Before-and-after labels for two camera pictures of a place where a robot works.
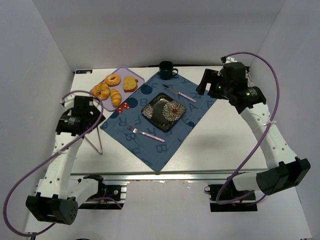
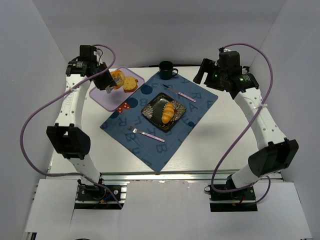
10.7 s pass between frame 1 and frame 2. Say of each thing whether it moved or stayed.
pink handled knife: stayed
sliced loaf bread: stayed
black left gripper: moved
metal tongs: moved
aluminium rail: stayed
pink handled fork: stayed
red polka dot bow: stayed
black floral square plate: stayed
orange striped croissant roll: moved
